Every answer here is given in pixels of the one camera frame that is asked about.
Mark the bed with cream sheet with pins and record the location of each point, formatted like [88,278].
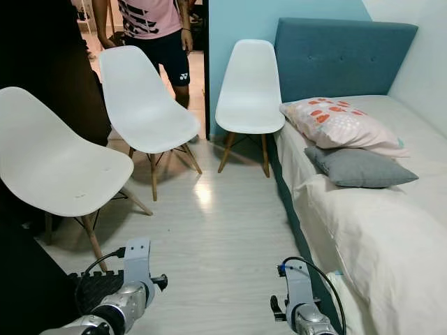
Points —
[384,244]

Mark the black low cabinet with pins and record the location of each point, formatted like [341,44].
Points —
[31,279]

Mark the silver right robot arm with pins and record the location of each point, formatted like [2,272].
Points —
[311,322]

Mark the pink patterned pillow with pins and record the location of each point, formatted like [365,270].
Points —
[346,125]

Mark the person in pink shirt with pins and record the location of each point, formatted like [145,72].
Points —
[154,21]

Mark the white chair with wooden legs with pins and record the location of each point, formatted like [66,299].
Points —
[56,164]
[250,91]
[143,105]

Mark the dark wardrobe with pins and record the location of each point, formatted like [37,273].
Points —
[42,45]

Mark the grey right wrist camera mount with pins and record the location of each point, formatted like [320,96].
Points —
[297,283]

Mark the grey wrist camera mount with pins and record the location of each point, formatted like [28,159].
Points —
[138,259]
[297,283]

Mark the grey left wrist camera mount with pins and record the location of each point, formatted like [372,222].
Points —
[138,259]

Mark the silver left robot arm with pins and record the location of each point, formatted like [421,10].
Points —
[122,307]

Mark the black foam floor mat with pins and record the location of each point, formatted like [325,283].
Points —
[98,289]

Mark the teal upholstered headboard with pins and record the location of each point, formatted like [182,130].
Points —
[339,59]

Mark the grey pillow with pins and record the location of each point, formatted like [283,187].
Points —
[360,169]

